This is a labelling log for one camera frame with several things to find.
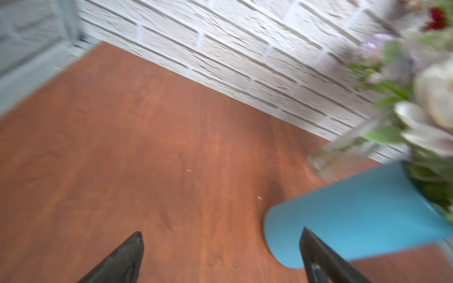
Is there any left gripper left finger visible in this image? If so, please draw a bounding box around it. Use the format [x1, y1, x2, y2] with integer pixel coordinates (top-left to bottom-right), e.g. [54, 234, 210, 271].
[79, 231, 145, 283]

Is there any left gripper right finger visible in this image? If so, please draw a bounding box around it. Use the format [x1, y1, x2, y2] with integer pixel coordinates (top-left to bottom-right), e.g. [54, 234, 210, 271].
[300, 228, 369, 283]

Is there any teal ceramic vase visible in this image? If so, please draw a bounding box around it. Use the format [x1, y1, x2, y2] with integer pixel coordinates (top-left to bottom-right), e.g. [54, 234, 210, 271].
[263, 162, 453, 269]

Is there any clear glass vase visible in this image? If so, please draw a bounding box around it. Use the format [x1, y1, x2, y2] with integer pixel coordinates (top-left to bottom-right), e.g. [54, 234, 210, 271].
[307, 116, 385, 180]

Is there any white lilac bouquet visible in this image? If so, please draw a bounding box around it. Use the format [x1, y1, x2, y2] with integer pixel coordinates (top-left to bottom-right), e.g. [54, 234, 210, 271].
[349, 27, 453, 221]

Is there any red gerbera flower stem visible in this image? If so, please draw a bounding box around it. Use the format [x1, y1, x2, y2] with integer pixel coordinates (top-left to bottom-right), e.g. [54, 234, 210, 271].
[422, 7, 448, 31]

